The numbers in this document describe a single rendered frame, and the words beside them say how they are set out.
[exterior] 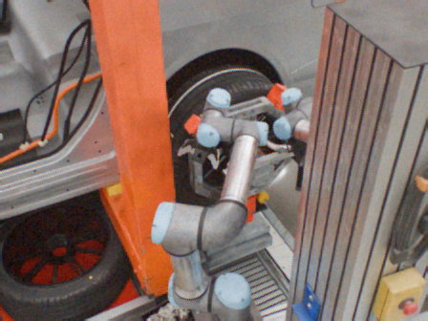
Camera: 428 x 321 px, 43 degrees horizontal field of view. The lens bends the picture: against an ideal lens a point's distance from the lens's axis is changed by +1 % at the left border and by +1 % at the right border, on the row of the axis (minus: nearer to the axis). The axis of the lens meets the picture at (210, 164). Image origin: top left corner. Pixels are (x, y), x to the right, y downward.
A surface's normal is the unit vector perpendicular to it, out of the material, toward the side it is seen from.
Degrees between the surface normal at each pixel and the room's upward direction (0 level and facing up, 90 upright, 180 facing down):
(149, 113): 90
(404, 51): 0
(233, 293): 8
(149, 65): 90
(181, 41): 90
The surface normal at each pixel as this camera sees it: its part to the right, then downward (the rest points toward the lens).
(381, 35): -0.02, -0.76
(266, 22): 0.44, 0.58
